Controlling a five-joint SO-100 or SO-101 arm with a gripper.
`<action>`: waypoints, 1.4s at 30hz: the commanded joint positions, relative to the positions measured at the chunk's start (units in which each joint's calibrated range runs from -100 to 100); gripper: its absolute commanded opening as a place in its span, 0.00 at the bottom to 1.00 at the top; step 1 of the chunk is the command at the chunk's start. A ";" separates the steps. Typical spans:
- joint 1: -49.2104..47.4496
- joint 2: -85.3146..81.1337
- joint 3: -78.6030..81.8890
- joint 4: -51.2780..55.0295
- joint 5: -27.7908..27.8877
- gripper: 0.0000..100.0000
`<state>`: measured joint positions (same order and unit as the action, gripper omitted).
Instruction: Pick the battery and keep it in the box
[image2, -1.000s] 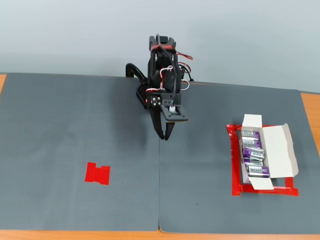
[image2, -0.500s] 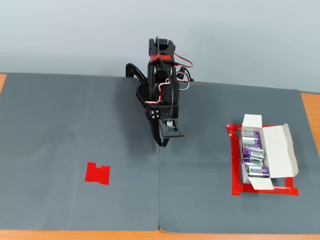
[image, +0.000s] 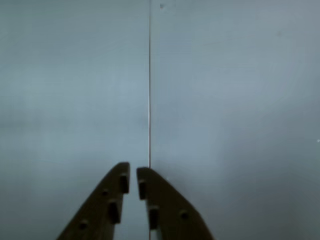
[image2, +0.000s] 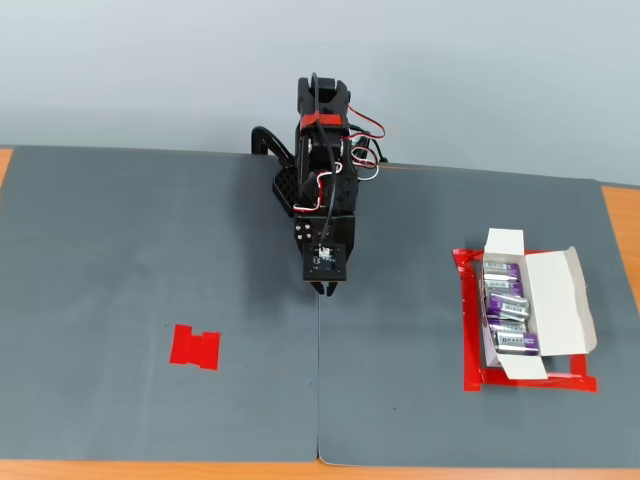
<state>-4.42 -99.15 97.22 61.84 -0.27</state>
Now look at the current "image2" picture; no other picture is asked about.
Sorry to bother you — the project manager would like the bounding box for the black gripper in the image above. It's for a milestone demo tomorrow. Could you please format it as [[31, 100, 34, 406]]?
[[293, 212, 358, 298]]

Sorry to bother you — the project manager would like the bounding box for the purple silver 9V battery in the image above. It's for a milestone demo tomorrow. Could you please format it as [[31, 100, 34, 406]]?
[[483, 279, 525, 298], [491, 330, 541, 357], [482, 261, 522, 282], [486, 292, 531, 322], [487, 319, 530, 335]]

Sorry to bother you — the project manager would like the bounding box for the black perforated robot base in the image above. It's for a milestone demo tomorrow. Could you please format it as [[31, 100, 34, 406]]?
[[270, 163, 302, 218]]

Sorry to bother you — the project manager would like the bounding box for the white cardboard box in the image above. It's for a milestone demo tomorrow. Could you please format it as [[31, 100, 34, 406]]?
[[480, 227, 599, 383]]

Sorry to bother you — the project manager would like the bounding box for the grey mat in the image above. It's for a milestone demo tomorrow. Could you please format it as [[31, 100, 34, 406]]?
[[316, 160, 640, 470], [0, 144, 322, 464]]

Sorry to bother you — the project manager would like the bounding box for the red tape patch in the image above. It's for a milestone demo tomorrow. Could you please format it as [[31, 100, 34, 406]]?
[[168, 323, 223, 373]]

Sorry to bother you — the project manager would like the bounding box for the black table clamp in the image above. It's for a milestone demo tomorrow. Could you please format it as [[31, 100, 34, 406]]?
[[249, 125, 297, 172]]

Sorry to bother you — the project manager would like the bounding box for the red tape band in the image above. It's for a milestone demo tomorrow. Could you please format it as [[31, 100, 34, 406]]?
[[299, 113, 350, 128]]

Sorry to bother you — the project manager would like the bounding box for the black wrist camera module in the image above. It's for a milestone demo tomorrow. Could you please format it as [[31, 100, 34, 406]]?
[[301, 242, 348, 285]]

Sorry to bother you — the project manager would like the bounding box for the red white black servo wire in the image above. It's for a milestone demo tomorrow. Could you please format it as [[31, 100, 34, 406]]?
[[346, 105, 387, 182], [293, 160, 347, 214]]

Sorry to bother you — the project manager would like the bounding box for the red tape frame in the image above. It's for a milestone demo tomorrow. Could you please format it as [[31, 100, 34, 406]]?
[[451, 245, 600, 395]]

